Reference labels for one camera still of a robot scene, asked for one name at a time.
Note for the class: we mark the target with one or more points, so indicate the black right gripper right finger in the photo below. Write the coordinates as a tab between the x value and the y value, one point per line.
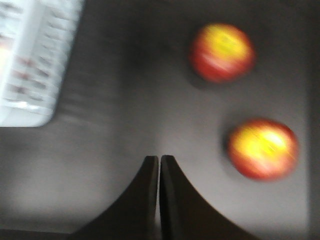
185	214

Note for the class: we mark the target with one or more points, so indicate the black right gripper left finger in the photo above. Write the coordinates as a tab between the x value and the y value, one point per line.
132	215

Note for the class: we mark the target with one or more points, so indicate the dark red apple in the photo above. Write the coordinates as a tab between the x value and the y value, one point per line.
263	149
221	52

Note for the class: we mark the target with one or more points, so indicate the black wooden produce stand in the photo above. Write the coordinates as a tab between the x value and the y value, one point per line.
129	93

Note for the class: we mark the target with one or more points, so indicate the light blue plastic basket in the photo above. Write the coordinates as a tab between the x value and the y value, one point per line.
36	39

